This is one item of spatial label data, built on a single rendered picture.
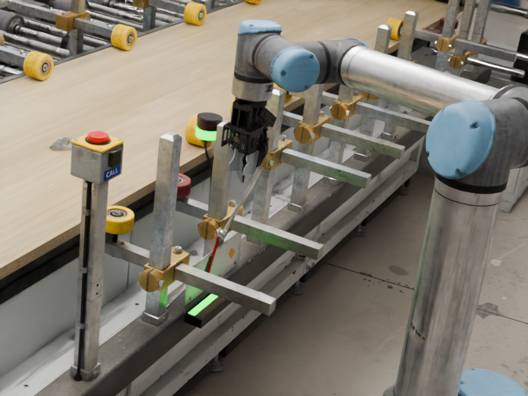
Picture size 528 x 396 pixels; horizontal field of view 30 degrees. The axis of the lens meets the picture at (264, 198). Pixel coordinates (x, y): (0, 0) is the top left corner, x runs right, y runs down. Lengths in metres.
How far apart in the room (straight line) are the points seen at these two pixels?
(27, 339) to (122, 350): 0.22
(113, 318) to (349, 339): 1.39
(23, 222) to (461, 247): 1.02
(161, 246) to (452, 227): 0.77
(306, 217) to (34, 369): 0.98
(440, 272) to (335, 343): 1.95
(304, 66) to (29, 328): 0.83
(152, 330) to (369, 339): 1.54
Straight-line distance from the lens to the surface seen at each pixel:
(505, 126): 1.57
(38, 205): 2.30
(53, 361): 2.27
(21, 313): 2.19
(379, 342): 3.64
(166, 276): 2.19
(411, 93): 1.87
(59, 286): 2.28
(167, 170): 2.08
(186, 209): 2.46
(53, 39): 3.82
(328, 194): 2.99
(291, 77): 1.99
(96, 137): 1.82
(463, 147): 1.54
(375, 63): 1.97
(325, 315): 3.73
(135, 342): 2.19
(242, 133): 2.15
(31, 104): 2.89
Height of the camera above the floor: 1.93
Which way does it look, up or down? 25 degrees down
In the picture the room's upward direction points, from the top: 8 degrees clockwise
